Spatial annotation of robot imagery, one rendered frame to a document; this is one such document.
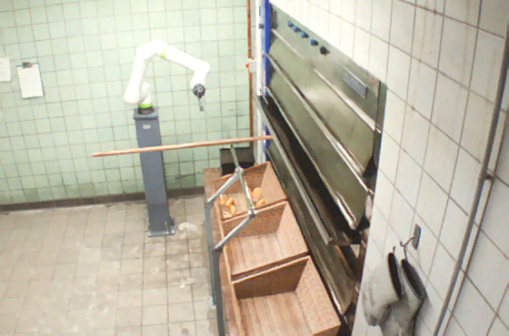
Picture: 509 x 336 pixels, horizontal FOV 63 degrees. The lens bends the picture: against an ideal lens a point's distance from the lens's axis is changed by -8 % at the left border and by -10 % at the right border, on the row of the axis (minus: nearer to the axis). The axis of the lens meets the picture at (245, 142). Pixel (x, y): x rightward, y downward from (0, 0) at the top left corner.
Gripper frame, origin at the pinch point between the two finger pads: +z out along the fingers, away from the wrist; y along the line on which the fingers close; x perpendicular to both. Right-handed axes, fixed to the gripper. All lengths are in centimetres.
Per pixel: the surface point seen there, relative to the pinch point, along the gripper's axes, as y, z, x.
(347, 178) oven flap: -7, 130, -56
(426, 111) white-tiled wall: -63, 186, -55
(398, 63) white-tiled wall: -71, 166, -55
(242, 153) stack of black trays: 69, -47, -34
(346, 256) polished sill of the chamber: 31, 139, -56
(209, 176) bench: 91, -53, -5
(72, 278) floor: 149, -1, 122
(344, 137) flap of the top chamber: -27, 128, -54
